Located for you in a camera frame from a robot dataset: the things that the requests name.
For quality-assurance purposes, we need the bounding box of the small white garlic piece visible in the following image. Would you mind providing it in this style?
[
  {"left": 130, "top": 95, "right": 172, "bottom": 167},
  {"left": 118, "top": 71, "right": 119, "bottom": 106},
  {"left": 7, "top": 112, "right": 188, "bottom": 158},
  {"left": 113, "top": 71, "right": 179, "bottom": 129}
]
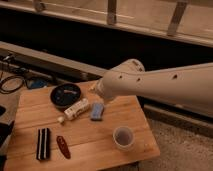
[{"left": 57, "top": 116, "right": 65, "bottom": 125}]

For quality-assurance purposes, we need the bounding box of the blue object behind table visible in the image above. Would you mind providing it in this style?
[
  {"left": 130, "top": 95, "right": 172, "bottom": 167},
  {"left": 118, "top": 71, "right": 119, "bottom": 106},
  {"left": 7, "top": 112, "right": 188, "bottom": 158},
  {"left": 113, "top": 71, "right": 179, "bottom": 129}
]
[{"left": 28, "top": 79, "right": 47, "bottom": 89}]

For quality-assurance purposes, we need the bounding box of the blue sponge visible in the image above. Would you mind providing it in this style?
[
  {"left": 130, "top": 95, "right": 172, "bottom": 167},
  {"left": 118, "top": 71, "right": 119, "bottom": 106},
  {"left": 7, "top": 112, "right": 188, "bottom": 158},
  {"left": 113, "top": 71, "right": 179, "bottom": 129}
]
[{"left": 90, "top": 103, "right": 104, "bottom": 121}]

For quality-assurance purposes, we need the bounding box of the dark red flat tool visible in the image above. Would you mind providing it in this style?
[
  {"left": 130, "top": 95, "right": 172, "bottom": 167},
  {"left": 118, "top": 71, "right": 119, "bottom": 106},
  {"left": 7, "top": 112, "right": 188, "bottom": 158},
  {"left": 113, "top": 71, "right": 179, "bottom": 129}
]
[{"left": 56, "top": 136, "right": 71, "bottom": 159}]

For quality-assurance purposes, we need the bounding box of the metal railing post centre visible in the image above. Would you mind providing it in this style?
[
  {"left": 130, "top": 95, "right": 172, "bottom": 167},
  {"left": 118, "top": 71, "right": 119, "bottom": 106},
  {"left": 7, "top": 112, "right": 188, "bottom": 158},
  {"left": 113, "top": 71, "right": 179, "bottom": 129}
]
[{"left": 107, "top": 0, "right": 117, "bottom": 25}]

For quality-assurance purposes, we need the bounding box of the black coiled cable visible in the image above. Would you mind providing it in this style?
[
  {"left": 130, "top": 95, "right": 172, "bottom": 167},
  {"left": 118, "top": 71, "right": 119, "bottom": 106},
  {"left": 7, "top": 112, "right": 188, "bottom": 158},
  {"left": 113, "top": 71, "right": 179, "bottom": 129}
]
[{"left": 0, "top": 75, "right": 26, "bottom": 95}]

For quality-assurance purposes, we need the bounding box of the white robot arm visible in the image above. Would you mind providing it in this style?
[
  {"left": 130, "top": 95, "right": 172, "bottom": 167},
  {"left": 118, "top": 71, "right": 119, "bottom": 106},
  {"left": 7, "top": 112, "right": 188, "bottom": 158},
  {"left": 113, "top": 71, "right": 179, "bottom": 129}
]
[{"left": 90, "top": 59, "right": 213, "bottom": 118}]

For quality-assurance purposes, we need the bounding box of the black round bowl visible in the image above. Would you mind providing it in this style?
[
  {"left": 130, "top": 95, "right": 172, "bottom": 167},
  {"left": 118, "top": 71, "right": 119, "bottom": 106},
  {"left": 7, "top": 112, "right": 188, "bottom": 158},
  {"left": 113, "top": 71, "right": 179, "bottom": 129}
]
[{"left": 50, "top": 83, "right": 81, "bottom": 108}]

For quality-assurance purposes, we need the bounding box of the metal railing post right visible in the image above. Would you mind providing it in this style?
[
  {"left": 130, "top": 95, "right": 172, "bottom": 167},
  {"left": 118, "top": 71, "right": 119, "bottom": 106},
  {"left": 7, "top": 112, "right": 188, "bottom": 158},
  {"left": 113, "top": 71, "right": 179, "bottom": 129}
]
[{"left": 167, "top": 0, "right": 188, "bottom": 36}]

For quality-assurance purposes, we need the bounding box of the black white striped brush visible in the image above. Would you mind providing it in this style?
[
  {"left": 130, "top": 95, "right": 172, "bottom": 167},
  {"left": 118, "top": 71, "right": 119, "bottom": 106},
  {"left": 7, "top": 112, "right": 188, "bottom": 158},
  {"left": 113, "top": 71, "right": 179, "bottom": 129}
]
[{"left": 36, "top": 128, "right": 50, "bottom": 161}]

